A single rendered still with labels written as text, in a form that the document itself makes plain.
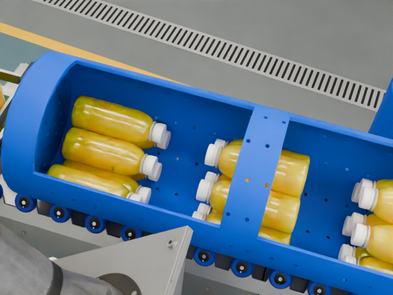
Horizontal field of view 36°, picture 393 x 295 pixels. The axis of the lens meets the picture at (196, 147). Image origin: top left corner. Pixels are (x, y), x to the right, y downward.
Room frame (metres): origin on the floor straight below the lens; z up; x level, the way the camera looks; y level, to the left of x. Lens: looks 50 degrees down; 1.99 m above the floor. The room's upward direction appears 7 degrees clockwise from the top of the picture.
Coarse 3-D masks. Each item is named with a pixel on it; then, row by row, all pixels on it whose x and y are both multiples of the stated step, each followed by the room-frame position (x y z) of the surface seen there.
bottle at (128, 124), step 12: (84, 96) 0.82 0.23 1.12; (84, 108) 0.79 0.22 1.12; (96, 108) 0.79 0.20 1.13; (108, 108) 0.79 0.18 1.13; (120, 108) 0.79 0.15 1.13; (132, 108) 0.80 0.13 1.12; (72, 120) 0.77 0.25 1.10; (84, 120) 0.77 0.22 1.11; (96, 120) 0.77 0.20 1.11; (108, 120) 0.77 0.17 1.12; (120, 120) 0.77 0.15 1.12; (132, 120) 0.77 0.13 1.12; (144, 120) 0.77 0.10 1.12; (96, 132) 0.76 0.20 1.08; (108, 132) 0.76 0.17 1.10; (120, 132) 0.75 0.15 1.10; (132, 132) 0.75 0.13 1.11; (144, 132) 0.76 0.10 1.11
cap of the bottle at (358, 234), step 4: (356, 224) 0.60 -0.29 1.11; (360, 224) 0.60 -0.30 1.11; (356, 228) 0.59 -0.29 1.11; (360, 228) 0.59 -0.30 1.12; (364, 228) 0.59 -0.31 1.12; (352, 232) 0.60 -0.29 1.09; (356, 232) 0.58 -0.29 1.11; (360, 232) 0.58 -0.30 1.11; (364, 232) 0.58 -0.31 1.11; (352, 236) 0.59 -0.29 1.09; (356, 236) 0.58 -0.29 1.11; (360, 236) 0.58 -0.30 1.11; (364, 236) 0.58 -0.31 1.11; (352, 240) 0.58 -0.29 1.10; (356, 240) 0.57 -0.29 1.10; (360, 240) 0.57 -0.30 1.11; (352, 244) 0.57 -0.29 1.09; (356, 244) 0.57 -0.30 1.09; (360, 244) 0.57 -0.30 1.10
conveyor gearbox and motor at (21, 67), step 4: (20, 64) 1.15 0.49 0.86; (24, 64) 1.15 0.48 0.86; (16, 68) 1.14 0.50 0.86; (20, 68) 1.14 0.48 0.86; (24, 68) 1.14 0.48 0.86; (16, 72) 1.12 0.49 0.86; (20, 72) 1.13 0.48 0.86; (8, 84) 1.08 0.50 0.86; (12, 84) 1.08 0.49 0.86; (16, 84) 1.08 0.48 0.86
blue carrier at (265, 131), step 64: (64, 64) 0.79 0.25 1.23; (64, 128) 0.84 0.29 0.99; (192, 128) 0.83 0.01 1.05; (256, 128) 0.69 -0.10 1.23; (320, 128) 0.73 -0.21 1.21; (64, 192) 0.60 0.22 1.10; (192, 192) 0.73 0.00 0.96; (256, 192) 0.58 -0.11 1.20; (320, 192) 0.75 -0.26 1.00; (256, 256) 0.53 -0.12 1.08; (320, 256) 0.52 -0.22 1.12
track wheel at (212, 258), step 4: (196, 248) 0.59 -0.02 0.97; (200, 248) 0.59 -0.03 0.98; (196, 252) 0.59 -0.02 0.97; (200, 252) 0.59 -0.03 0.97; (204, 252) 0.59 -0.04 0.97; (208, 252) 0.59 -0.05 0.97; (212, 252) 0.59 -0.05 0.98; (196, 256) 0.58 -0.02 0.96; (200, 256) 0.58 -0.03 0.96; (204, 256) 0.58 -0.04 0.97; (208, 256) 0.58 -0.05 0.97; (212, 256) 0.58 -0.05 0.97; (196, 260) 0.58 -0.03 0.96; (200, 260) 0.58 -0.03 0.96; (204, 260) 0.58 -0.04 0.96; (208, 260) 0.58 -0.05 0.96; (212, 260) 0.58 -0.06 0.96; (200, 264) 0.57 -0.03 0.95; (204, 264) 0.57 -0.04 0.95; (208, 264) 0.57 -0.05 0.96
